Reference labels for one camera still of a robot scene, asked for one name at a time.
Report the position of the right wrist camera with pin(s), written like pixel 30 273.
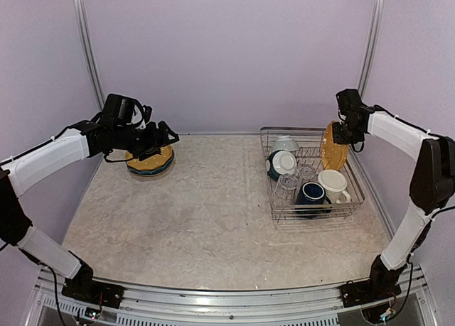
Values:
pixel 347 100

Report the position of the white ceramic mug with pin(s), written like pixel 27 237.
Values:
pixel 335 184

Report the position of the front aluminium rail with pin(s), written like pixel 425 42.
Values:
pixel 151 305

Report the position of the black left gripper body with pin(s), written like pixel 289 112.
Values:
pixel 138 143

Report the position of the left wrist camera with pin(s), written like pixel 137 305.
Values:
pixel 124 112

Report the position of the wire metal dish rack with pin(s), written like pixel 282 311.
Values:
pixel 309 141

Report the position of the dark blue mug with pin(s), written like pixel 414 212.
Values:
pixel 312 193

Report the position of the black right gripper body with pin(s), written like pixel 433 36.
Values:
pixel 348 135

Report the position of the clear drinking glass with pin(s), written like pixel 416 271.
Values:
pixel 306 173
pixel 285 190

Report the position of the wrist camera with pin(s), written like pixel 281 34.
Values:
pixel 347 100
pixel 124 112

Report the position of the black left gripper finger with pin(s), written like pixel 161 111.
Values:
pixel 147 152
pixel 166 134

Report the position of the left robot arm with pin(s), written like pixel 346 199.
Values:
pixel 24 173

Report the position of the left aluminium frame post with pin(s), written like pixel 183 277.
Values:
pixel 84 31

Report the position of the right aluminium frame post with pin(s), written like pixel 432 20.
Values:
pixel 373 35

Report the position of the yellow polka dot plate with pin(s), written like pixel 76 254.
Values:
pixel 159 160
pixel 333 155

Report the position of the aluminium frame post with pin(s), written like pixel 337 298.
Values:
pixel 84 31
pixel 373 35

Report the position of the dark teal bowl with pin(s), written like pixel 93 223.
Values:
pixel 279 163

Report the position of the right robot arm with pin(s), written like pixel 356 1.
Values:
pixel 430 189

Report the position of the light green grid bowl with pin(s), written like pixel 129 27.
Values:
pixel 285 143

